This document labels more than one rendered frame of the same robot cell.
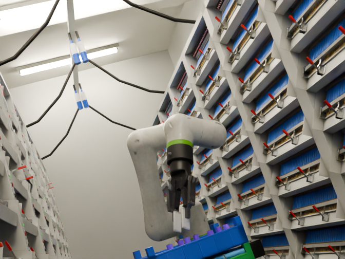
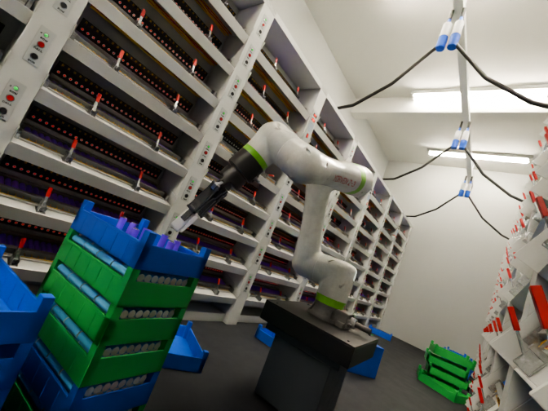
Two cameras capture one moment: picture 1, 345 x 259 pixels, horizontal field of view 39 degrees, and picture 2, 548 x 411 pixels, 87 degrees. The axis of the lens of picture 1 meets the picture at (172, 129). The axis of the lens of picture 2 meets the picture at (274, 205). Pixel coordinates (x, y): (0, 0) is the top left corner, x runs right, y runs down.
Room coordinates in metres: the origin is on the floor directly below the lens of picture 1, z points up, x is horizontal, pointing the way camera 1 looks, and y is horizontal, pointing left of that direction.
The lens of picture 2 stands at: (1.28, -0.72, 0.54)
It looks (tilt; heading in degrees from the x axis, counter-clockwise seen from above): 8 degrees up; 53
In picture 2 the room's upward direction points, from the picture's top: 22 degrees clockwise
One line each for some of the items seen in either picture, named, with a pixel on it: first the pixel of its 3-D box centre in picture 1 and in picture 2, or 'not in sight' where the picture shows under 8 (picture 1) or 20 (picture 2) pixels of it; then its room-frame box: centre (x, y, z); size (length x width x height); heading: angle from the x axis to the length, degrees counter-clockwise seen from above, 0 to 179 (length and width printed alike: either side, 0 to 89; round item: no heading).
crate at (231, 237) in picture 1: (188, 246); (141, 238); (1.51, 0.07, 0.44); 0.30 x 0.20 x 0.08; 110
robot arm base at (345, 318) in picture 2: not in sight; (338, 316); (2.33, 0.00, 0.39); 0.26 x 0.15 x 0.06; 107
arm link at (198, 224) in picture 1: (190, 223); (333, 280); (2.31, 0.06, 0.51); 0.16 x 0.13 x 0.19; 108
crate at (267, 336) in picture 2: not in sight; (283, 342); (2.69, 0.55, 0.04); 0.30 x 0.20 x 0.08; 104
